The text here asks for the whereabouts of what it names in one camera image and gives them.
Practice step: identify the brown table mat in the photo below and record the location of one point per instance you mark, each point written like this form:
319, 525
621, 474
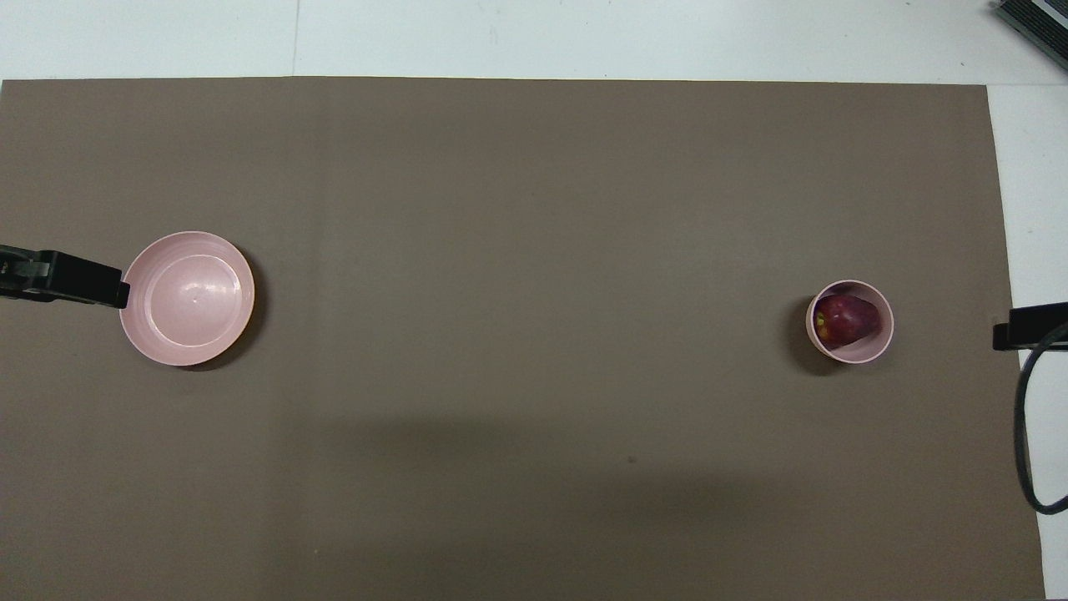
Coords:
534, 250

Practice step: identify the dark red apple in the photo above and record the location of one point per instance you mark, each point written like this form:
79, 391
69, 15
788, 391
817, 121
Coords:
847, 321

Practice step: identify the grey ribbed device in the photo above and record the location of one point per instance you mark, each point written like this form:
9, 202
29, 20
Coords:
1039, 21

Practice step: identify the pink bowl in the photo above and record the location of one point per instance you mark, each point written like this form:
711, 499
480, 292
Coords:
851, 356

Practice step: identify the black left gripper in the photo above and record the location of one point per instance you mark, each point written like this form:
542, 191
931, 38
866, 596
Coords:
15, 271

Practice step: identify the pink plate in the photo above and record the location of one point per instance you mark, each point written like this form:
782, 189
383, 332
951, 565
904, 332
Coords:
188, 300

